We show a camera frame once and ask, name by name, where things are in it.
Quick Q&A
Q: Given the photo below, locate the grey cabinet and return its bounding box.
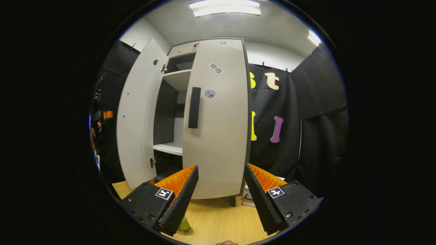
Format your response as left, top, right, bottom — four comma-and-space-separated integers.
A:
152, 38, 252, 207

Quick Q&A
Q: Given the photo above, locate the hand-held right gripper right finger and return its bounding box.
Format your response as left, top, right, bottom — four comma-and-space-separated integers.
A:
243, 163, 323, 236

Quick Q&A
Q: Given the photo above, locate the grey cabinet door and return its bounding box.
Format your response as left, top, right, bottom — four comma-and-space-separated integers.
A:
182, 39, 249, 199
116, 38, 170, 189

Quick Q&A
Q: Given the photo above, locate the large ceiling light panel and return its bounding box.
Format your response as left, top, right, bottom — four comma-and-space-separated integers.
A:
188, 0, 262, 17

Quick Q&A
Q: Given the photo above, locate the small ceiling light panel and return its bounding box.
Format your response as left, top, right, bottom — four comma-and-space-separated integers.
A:
308, 30, 322, 47

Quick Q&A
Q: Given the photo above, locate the black backdrop cloth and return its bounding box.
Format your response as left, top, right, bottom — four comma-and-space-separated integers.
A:
92, 40, 348, 198

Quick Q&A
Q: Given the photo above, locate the stack of books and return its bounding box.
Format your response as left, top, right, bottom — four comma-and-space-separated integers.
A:
242, 185, 256, 207

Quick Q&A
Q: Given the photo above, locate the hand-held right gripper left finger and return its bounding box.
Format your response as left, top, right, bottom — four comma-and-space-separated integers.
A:
119, 165, 199, 236

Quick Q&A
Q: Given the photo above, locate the black door handle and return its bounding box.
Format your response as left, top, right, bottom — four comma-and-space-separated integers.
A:
188, 87, 201, 129

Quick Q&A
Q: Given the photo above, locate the green label plastic bottle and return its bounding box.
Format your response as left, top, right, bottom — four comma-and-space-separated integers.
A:
177, 214, 192, 233

